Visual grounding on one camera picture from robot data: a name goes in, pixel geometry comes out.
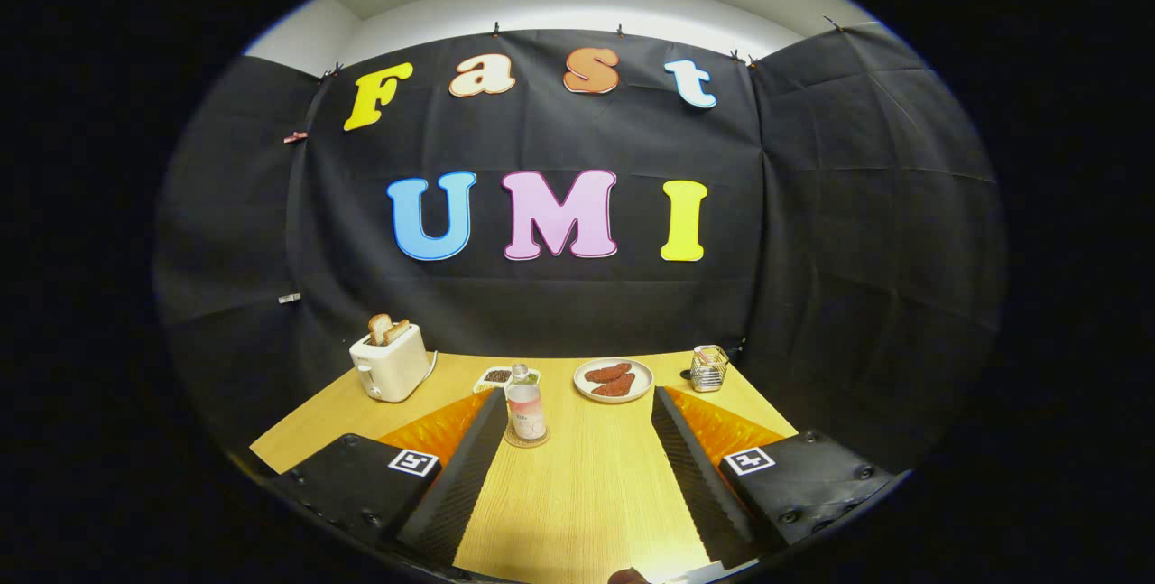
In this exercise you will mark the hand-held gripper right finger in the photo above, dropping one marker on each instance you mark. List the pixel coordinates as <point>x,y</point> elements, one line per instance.
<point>699,485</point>

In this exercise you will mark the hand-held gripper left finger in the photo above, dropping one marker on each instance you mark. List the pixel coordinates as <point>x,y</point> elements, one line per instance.
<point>456,485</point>

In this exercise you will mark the round wooden coaster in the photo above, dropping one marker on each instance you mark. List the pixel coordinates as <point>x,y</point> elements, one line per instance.
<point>511,438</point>

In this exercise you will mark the clear juice bottle pink label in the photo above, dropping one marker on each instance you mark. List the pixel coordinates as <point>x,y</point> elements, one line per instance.
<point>526,412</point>

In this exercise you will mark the wooden table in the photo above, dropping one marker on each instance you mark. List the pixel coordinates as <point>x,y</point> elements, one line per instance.
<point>586,494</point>

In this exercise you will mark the white divided seed dish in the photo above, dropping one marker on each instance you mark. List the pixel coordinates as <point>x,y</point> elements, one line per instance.
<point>492,376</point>

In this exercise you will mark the white round plate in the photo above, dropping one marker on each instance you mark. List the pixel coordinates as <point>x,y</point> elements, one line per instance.
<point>643,378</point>

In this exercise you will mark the brown meat piece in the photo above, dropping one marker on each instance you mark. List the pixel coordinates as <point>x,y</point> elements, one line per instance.
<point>615,386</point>
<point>607,373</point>

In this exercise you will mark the white toaster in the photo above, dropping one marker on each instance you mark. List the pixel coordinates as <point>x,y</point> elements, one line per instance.
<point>392,367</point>

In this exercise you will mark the toast slice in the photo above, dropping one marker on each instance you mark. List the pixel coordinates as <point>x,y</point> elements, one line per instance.
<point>398,331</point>
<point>378,329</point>

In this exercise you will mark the black backdrop cloth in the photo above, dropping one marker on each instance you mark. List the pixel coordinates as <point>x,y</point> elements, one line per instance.
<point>559,133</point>

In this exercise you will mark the small red clip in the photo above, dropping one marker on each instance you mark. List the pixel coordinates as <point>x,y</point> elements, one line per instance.
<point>295,137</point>

